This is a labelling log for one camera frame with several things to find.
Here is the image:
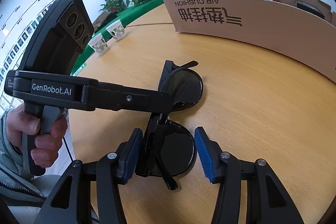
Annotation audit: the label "paper cup near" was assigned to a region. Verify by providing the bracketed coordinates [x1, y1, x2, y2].
[88, 34, 108, 55]

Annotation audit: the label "paper cup far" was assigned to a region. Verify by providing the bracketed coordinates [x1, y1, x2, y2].
[106, 19, 126, 41]

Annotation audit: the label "person left hand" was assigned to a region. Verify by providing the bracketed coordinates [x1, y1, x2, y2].
[6, 104, 68, 168]

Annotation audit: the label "cardboard box on green table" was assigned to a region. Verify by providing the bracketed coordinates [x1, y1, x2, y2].
[92, 11, 109, 31]

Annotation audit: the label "brown cardboard box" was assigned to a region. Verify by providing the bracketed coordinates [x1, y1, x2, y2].
[164, 0, 335, 81]

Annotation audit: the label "paper cup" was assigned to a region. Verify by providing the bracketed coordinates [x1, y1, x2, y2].
[106, 19, 126, 41]
[88, 34, 108, 55]

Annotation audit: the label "green covered table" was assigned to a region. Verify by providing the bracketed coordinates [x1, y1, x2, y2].
[71, 0, 163, 75]

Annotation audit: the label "grey jacket left forearm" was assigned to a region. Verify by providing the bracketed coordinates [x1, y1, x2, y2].
[1, 105, 68, 223]

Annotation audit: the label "black sunglasses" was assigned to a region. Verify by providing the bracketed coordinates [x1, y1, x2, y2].
[135, 60, 204, 191]

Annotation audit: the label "black small box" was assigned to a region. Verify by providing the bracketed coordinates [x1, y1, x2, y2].
[295, 0, 325, 19]

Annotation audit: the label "small potted plant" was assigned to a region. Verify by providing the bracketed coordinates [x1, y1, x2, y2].
[100, 0, 127, 13]

